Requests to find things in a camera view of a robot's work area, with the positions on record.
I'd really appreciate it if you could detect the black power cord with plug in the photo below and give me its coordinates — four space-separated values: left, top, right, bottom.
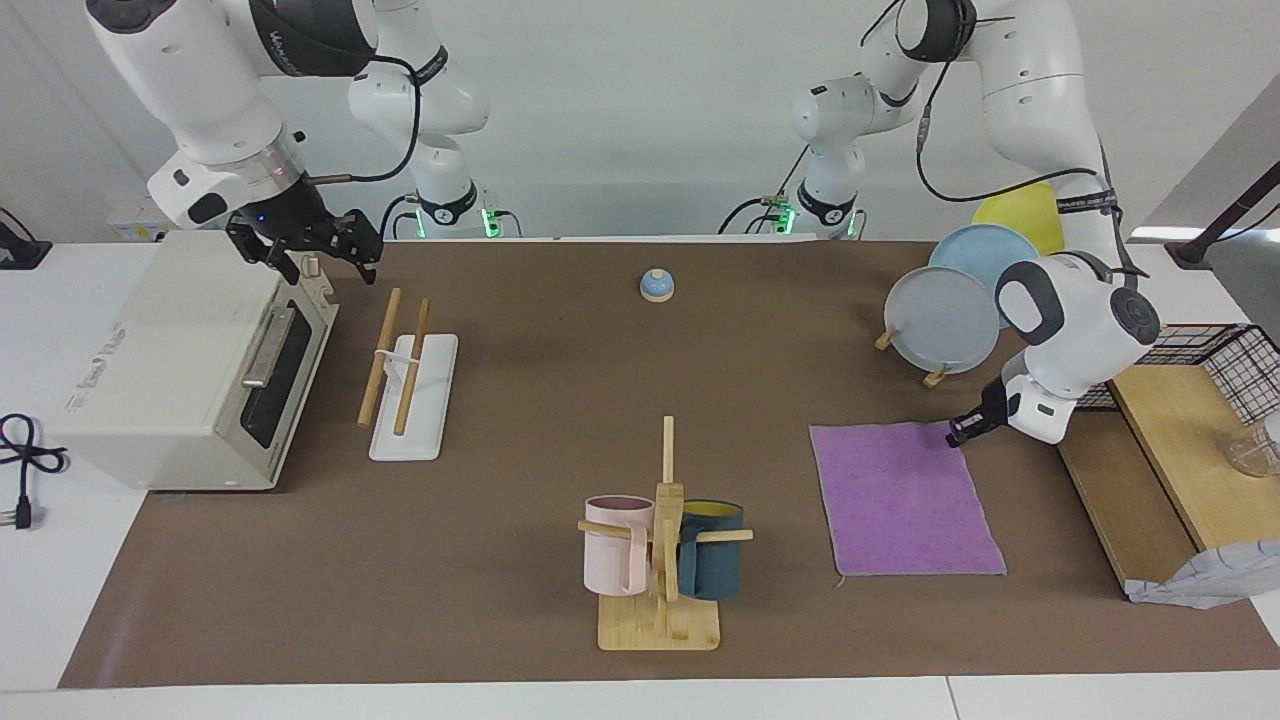
0 413 69 531

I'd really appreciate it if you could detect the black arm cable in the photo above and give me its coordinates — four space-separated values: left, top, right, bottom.
305 55 422 187
862 0 1116 206

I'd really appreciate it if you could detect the wooden plate rack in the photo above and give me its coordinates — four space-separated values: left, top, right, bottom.
875 326 951 390

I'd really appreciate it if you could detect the wooden step shelf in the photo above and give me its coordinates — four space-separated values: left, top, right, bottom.
1056 362 1280 591

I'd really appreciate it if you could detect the black wire basket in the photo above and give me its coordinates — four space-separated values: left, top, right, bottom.
1075 323 1280 426

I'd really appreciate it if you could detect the black clamp mount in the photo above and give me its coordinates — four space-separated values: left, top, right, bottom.
0 208 53 271

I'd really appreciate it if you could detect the black left base cable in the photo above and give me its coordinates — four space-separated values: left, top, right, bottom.
717 148 813 236

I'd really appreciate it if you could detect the purple and grey towel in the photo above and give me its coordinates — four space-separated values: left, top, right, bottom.
809 422 1008 587

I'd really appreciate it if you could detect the wooden mug tree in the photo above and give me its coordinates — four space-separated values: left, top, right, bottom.
577 416 754 652

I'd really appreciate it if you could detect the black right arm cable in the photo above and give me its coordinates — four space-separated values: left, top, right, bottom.
305 55 422 187

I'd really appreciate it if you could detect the yellow plate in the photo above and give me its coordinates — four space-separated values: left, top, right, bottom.
973 182 1066 256

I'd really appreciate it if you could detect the brown table mat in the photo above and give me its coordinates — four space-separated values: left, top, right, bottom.
58 240 1280 689

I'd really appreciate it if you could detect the white crumpled cloth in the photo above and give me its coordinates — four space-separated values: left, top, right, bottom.
1125 537 1280 611

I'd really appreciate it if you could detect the white and wooden towel rack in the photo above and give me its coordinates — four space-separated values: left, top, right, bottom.
356 287 459 462

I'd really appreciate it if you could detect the white power box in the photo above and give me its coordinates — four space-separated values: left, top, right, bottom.
108 205 171 243

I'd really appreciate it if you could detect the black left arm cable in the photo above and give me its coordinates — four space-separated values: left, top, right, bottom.
862 0 1116 206

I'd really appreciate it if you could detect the dark teal mug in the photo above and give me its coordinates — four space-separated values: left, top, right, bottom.
677 499 745 602

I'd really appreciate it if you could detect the white toaster oven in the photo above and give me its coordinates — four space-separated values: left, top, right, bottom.
48 232 341 493

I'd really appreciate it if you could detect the grey plate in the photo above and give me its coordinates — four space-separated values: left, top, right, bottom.
884 266 1002 375

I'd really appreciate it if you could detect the clear glass cup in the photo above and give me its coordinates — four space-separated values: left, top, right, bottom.
1227 418 1280 478

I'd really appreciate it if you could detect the black base cable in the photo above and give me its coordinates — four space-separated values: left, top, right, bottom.
378 193 421 241
717 148 813 236

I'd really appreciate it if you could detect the black right base cable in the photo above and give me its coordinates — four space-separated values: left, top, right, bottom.
378 193 421 241

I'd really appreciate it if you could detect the black stand pole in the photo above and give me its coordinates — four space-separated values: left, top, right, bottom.
1165 160 1280 269

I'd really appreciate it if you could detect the light blue plate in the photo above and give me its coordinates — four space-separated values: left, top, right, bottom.
928 224 1042 329

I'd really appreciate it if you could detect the pink mug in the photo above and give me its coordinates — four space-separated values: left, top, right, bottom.
584 495 656 597

